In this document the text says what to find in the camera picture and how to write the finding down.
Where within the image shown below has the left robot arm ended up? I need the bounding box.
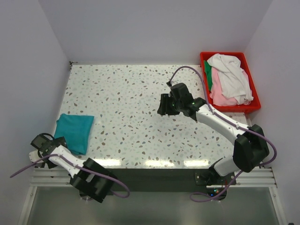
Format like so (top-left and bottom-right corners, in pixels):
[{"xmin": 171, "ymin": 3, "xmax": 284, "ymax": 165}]
[{"xmin": 30, "ymin": 133, "xmax": 117, "ymax": 203}]

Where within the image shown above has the white t shirt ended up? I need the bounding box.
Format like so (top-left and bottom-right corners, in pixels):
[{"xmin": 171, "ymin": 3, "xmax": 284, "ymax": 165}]
[{"xmin": 207, "ymin": 53, "xmax": 254, "ymax": 105}]

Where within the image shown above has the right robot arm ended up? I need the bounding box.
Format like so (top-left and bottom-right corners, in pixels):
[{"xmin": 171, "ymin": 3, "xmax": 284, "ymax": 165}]
[{"xmin": 157, "ymin": 83, "xmax": 270, "ymax": 185}]

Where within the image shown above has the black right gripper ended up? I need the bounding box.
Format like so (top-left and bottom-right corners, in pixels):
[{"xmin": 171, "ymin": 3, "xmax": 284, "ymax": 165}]
[{"xmin": 157, "ymin": 94, "xmax": 183, "ymax": 116}]

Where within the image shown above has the green t shirt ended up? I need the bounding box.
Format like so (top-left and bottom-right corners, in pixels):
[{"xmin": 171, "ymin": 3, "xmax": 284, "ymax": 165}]
[{"xmin": 203, "ymin": 60, "xmax": 212, "ymax": 90}]

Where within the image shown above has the red plastic bin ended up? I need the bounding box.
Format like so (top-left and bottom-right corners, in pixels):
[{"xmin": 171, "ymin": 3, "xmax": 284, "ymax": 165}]
[{"xmin": 200, "ymin": 52, "xmax": 261, "ymax": 114}]

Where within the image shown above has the teal t shirt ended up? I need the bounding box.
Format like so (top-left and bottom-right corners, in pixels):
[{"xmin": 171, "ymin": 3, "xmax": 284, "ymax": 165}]
[{"xmin": 54, "ymin": 113, "xmax": 94, "ymax": 155}]

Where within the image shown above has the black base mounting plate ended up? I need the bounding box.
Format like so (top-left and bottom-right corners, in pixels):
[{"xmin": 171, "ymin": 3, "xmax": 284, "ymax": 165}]
[{"xmin": 110, "ymin": 169, "xmax": 234, "ymax": 193}]

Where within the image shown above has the pink t shirt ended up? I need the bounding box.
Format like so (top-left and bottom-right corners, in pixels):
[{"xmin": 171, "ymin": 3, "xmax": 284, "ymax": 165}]
[{"xmin": 210, "ymin": 67, "xmax": 237, "ymax": 106}]

